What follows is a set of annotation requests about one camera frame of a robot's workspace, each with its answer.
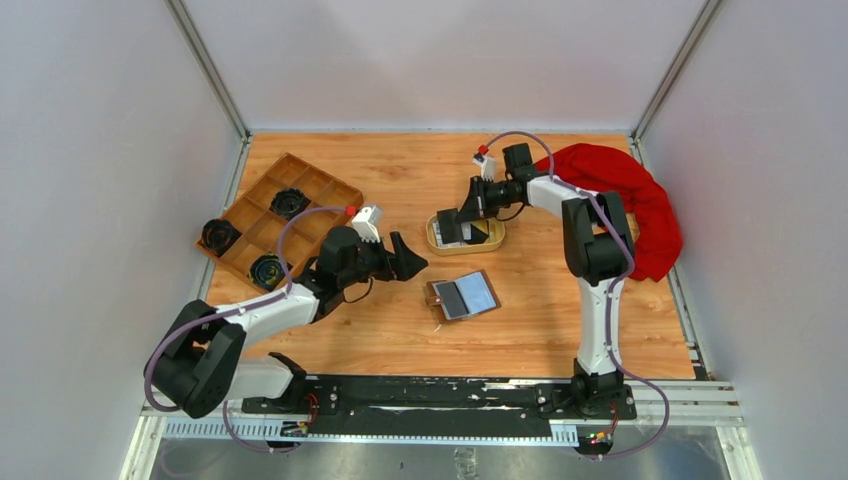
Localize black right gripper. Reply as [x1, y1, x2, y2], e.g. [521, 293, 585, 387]
[456, 175, 515, 224]

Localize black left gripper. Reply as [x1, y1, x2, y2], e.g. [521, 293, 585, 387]
[339, 231, 427, 289]

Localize black card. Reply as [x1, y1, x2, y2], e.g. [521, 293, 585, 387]
[436, 208, 464, 244]
[434, 282, 470, 321]

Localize beige oval tray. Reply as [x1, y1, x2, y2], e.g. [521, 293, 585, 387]
[425, 216, 506, 256]

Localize brown leather card holder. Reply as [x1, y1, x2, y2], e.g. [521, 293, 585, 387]
[424, 270, 502, 324]

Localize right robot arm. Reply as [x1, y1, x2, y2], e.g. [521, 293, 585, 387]
[437, 143, 635, 418]

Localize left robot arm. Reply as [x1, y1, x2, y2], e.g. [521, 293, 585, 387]
[143, 226, 428, 419]

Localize red cloth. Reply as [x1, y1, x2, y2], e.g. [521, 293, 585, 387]
[534, 143, 684, 282]

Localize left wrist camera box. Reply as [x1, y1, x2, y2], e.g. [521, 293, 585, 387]
[351, 205, 383, 243]

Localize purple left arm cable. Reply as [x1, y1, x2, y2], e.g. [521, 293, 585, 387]
[143, 204, 359, 455]

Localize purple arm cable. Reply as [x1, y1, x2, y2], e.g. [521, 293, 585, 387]
[143, 204, 359, 455]
[483, 130, 670, 462]

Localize black coiled cable roll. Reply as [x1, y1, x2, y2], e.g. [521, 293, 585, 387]
[269, 188, 312, 223]
[248, 254, 293, 293]
[201, 218, 242, 258]

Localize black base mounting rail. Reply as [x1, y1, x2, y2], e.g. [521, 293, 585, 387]
[239, 375, 637, 439]

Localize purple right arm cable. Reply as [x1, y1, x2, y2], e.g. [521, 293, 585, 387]
[483, 130, 670, 462]

